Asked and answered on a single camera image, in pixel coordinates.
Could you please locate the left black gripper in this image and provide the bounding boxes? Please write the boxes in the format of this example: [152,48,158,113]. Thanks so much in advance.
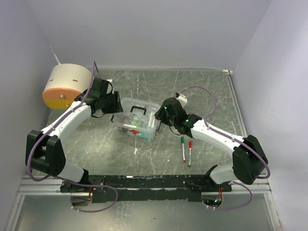
[102,91,125,115]

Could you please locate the clear box lid black handle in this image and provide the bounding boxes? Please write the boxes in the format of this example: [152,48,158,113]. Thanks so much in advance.
[117,97,161,130]

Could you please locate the clear plastic medicine box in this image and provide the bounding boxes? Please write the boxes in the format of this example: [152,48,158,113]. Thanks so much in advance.
[113,97,161,141]

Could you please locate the white teal bandage wrappers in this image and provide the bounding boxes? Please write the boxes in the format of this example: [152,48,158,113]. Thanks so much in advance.
[148,112,155,128]

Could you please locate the green small sachet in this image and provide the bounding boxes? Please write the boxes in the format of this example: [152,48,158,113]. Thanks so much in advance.
[130,120,144,128]

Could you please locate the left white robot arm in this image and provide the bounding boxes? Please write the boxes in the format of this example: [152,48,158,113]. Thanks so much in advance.
[25,78,123,192]

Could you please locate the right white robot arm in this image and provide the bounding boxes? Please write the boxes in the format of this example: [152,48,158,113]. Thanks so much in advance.
[154,97,269,192]

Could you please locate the green cap marker pen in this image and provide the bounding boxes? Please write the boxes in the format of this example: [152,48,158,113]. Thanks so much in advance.
[181,136,186,162]

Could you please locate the red cap marker pen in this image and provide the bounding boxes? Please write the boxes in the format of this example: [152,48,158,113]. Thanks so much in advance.
[188,141,193,167]

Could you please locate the beige cylindrical drum device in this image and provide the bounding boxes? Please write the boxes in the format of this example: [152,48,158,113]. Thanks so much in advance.
[42,64,91,109]

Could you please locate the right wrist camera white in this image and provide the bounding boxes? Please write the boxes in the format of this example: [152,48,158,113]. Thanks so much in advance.
[176,92,188,108]

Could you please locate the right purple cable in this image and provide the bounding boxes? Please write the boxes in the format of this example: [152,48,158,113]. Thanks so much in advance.
[175,86,270,210]

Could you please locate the purple cable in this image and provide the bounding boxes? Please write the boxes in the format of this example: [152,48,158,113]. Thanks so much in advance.
[26,60,101,182]
[175,86,270,210]

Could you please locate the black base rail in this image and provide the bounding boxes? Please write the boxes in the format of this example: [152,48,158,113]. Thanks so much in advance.
[60,174,233,203]

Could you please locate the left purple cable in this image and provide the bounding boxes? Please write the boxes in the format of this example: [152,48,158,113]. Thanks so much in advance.
[26,60,101,182]

